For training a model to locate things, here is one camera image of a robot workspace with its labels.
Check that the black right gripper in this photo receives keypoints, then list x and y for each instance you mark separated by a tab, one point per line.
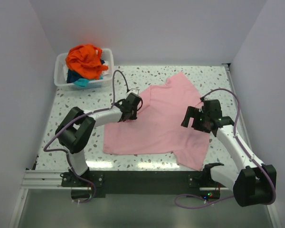
193	112

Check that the white plastic laundry basket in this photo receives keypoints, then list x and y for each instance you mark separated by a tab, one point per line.
60	73

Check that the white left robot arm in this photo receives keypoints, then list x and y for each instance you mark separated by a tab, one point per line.
76	128

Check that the white garment in basket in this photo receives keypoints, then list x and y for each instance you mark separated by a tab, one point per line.
104	71

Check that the pink t shirt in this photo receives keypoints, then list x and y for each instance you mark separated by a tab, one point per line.
158	129

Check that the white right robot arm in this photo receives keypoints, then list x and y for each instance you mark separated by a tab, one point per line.
254	182

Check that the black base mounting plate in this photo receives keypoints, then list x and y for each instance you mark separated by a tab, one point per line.
99	184

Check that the dark blue t shirt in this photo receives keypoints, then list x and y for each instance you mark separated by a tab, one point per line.
72	76

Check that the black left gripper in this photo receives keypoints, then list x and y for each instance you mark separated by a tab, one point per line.
133	116

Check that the teal t shirt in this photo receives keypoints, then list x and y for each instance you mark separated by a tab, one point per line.
81	83

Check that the orange t shirt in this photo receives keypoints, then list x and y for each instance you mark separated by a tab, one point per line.
86	61

